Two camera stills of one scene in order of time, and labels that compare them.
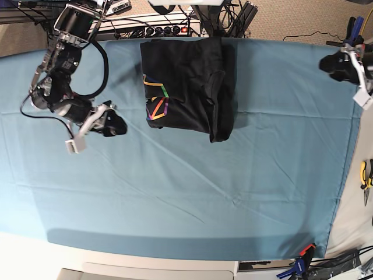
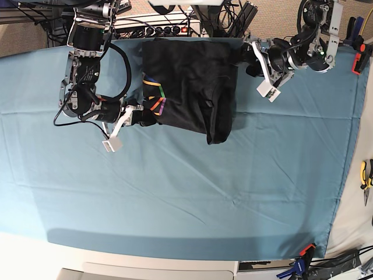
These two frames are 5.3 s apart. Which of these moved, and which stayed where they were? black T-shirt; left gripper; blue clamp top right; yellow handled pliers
Moved: left gripper
Stayed: blue clamp top right; black T-shirt; yellow handled pliers
